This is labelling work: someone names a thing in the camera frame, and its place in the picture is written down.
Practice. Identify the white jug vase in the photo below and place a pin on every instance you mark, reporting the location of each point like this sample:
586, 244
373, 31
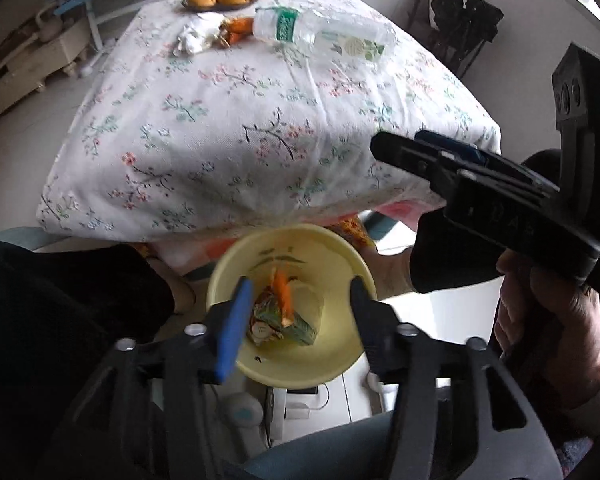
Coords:
50, 27

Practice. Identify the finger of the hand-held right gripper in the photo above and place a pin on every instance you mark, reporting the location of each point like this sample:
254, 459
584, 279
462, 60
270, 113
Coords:
405, 155
460, 150

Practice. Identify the person's left leg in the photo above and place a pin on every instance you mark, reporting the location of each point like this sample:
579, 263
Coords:
55, 335

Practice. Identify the person's right hand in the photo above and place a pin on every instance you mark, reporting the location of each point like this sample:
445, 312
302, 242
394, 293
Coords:
575, 320

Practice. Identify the orange fruit peel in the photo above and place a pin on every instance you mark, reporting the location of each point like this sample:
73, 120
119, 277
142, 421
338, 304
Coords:
237, 27
284, 295

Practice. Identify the clear plastic bottle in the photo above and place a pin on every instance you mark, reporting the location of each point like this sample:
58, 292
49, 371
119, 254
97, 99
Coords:
320, 32

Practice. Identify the yellow plastic basin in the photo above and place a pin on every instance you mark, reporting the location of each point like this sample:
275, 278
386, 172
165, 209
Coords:
325, 355

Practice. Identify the white power strip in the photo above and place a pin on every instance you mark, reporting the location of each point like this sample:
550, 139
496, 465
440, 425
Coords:
300, 410

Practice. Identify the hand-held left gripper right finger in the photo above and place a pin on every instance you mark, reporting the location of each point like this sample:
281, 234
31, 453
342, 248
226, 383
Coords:
367, 320

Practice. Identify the floral white tablecloth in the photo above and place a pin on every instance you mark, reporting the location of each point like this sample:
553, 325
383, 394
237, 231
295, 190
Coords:
230, 135

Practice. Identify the cream television cabinet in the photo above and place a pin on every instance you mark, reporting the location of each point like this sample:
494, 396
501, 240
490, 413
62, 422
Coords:
30, 70

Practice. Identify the grey-blue chair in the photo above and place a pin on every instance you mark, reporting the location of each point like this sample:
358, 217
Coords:
325, 450

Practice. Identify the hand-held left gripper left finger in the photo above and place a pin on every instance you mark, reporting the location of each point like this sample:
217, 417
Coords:
235, 320

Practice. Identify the round white device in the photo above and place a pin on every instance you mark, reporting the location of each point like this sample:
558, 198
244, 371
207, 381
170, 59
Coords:
242, 410

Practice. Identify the white tissue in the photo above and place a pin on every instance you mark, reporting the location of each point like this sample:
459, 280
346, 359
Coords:
197, 35

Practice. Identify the black folding chair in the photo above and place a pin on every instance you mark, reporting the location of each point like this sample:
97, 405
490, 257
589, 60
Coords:
470, 20

